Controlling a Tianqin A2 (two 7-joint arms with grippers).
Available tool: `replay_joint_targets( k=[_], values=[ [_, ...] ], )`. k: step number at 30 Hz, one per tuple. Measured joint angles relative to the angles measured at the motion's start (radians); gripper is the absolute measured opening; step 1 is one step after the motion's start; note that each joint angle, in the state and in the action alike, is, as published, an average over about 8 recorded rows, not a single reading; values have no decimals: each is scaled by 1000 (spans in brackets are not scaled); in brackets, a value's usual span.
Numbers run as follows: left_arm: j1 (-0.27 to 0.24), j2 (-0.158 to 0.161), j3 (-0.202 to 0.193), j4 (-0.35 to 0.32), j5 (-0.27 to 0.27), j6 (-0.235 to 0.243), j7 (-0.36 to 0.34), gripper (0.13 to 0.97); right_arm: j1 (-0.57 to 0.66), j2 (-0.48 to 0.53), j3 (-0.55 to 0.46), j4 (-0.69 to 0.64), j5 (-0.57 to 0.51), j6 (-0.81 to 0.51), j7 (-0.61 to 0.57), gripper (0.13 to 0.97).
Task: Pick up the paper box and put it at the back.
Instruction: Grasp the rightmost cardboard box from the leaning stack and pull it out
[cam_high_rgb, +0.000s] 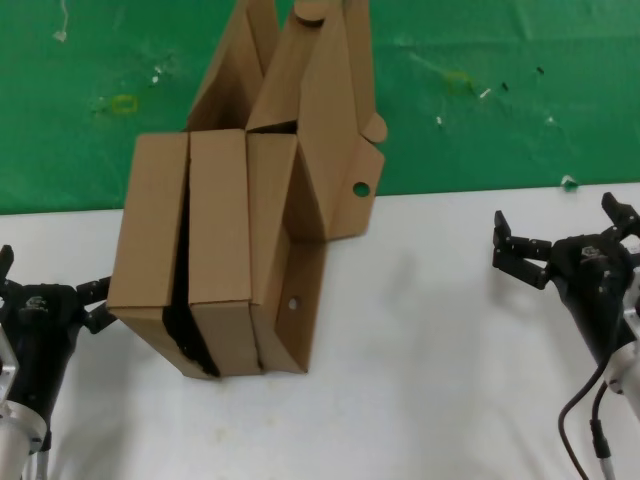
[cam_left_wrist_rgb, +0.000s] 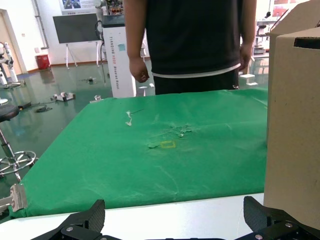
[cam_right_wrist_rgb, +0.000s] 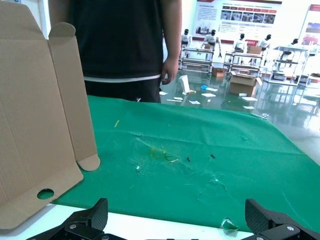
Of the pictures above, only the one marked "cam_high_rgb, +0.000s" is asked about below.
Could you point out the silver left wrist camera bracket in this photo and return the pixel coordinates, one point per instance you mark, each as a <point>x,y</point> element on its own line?
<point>6,360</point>

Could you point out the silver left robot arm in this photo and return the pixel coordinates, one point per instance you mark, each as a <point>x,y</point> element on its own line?
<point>15,440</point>

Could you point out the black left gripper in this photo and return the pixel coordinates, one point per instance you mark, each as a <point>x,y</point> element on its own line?
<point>42,320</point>

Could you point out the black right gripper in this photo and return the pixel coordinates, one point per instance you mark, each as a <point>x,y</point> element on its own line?
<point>590,280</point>

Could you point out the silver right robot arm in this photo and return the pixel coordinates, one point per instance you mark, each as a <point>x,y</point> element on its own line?
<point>625,370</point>

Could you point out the brown cardboard paper box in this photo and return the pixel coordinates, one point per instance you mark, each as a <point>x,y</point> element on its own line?
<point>220,225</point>

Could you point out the white tape scrap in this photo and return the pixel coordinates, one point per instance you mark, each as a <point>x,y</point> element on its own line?
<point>484,93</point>
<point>567,182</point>

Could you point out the green table cloth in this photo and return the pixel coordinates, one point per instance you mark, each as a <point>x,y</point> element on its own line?
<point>75,150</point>

